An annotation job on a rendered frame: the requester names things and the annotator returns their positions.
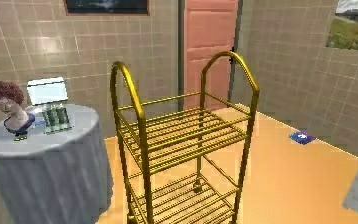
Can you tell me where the blue flat square object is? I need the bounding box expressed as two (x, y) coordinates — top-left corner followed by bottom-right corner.
(288, 129), (316, 146)

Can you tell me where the black door handle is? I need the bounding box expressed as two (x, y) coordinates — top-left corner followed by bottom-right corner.
(229, 46), (238, 66)

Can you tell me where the dark framed wall picture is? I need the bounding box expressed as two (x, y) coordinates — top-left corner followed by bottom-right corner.
(63, 0), (151, 16)

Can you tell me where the round grey clothed table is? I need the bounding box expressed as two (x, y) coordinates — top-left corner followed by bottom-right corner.
(0, 103), (115, 224)

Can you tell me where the white box with green bottles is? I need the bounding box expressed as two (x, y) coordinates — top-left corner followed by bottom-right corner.
(26, 76), (73, 135)

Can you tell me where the pink room door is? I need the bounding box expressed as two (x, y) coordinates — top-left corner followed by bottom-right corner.
(183, 0), (240, 111)

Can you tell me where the gold wire shelf cart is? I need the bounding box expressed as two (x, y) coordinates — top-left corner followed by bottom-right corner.
(109, 50), (261, 224)

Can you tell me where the window with outdoor view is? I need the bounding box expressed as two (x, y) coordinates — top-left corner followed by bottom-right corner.
(325, 0), (358, 53)

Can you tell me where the red haired bust statue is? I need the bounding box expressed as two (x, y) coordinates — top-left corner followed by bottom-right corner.
(0, 80), (37, 138)

